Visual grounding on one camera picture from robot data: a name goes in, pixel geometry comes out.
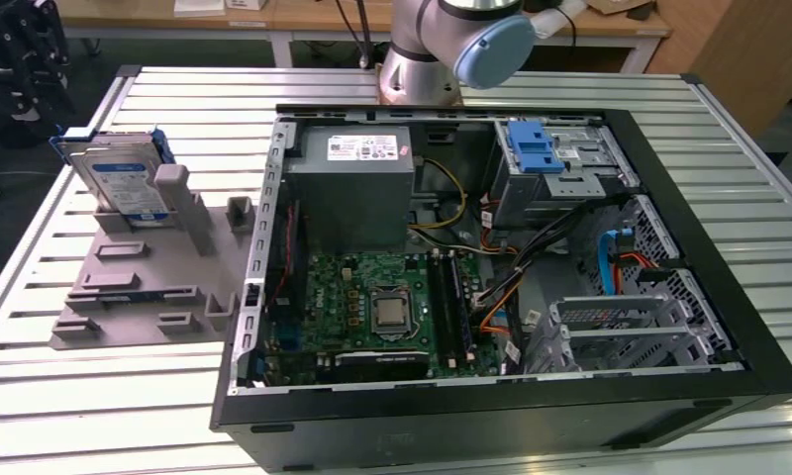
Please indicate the hard disk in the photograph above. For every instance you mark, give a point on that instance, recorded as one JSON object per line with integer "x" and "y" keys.
{"x": 114, "y": 183}

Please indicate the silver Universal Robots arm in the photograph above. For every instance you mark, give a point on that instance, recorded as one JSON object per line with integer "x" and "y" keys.
{"x": 416, "y": 74}

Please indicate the metal disk bay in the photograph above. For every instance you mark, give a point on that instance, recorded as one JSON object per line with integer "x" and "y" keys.
{"x": 627, "y": 332}

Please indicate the wooden desk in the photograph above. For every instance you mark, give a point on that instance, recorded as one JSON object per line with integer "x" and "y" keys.
{"x": 138, "y": 20}

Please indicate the large white box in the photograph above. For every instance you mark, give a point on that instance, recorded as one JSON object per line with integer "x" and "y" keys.
{"x": 197, "y": 6}

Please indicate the small white box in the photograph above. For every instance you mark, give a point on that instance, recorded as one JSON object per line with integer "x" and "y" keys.
{"x": 246, "y": 4}

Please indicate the grey parts rack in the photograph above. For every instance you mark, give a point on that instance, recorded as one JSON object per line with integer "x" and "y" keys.
{"x": 165, "y": 277}

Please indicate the grey power supply unit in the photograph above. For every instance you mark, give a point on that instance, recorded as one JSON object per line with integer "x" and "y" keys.
{"x": 349, "y": 198}

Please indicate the green motherboard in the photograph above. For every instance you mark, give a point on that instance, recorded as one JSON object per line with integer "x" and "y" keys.
{"x": 329, "y": 297}

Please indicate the black CPU socket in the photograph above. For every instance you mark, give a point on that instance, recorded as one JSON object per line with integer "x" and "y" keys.
{"x": 390, "y": 291}

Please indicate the silver CPU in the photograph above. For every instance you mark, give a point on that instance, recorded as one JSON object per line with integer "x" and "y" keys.
{"x": 390, "y": 313}

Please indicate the black RAM slot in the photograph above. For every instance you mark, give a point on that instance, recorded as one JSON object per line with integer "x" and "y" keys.
{"x": 440, "y": 307}

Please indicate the black graphics card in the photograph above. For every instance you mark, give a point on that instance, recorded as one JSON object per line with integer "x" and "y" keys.
{"x": 382, "y": 363}

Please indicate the installed RAM stick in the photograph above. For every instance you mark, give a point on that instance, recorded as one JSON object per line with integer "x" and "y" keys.
{"x": 461, "y": 307}

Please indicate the metal optical drive cage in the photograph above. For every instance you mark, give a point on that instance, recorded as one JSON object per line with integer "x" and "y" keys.
{"x": 567, "y": 188}

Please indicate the brown cardboard pieces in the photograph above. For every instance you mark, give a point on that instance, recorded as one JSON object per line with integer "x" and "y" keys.
{"x": 617, "y": 6}

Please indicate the black open PC case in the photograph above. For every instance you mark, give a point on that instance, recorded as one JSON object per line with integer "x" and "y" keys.
{"x": 501, "y": 401}

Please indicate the wooden cabinet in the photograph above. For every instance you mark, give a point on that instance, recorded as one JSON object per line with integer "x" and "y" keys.
{"x": 752, "y": 49}

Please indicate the blue plastic drive bracket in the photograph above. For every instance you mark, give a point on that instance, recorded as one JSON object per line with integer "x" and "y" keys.
{"x": 534, "y": 146}

